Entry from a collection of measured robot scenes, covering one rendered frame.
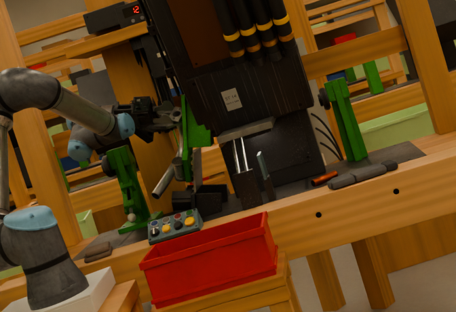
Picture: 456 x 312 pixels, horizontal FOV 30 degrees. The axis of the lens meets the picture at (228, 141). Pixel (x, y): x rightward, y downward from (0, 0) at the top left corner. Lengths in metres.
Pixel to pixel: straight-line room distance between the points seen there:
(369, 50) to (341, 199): 0.81
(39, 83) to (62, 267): 0.51
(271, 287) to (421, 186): 0.55
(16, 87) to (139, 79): 0.76
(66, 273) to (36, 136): 1.04
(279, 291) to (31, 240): 0.60
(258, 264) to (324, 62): 1.13
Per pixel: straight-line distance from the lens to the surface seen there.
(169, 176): 2.68
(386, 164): 2.38
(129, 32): 2.84
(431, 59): 2.93
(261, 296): 2.03
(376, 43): 3.00
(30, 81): 2.29
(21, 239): 2.10
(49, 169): 3.06
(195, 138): 2.57
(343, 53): 2.99
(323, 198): 2.33
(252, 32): 2.37
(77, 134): 2.64
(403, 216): 2.35
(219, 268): 2.05
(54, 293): 2.09
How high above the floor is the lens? 1.28
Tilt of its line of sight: 4 degrees down
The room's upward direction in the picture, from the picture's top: 18 degrees counter-clockwise
